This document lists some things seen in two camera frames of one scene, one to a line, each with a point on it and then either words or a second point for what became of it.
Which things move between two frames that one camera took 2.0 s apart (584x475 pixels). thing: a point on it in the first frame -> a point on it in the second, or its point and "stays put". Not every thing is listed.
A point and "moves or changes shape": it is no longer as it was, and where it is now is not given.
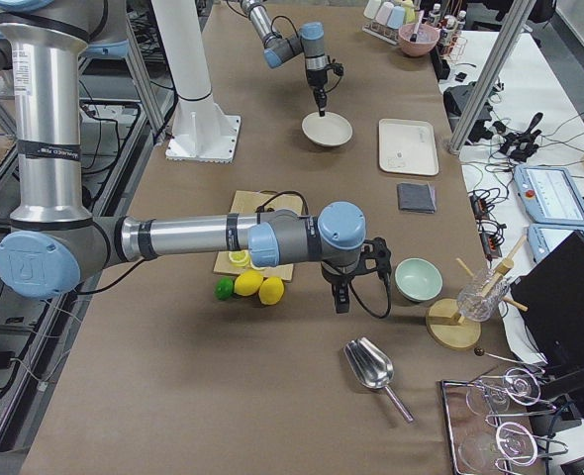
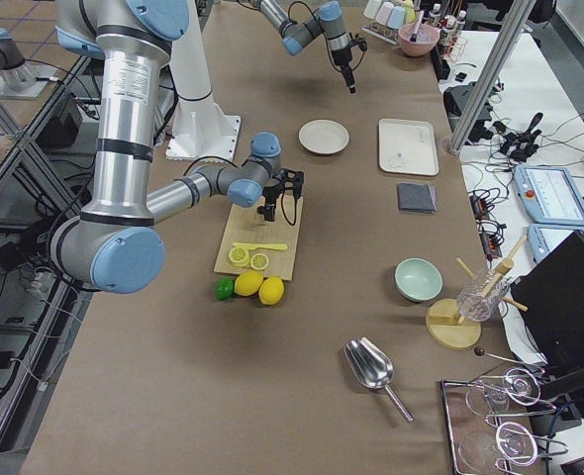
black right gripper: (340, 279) -> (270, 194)
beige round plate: (329, 130) moves or changes shape
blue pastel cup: (397, 17) stays put
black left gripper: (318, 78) -> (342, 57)
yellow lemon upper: (247, 283) stays put
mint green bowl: (418, 279) stays put
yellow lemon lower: (271, 290) stays put
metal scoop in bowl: (414, 36) stays put
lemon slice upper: (239, 257) stays put
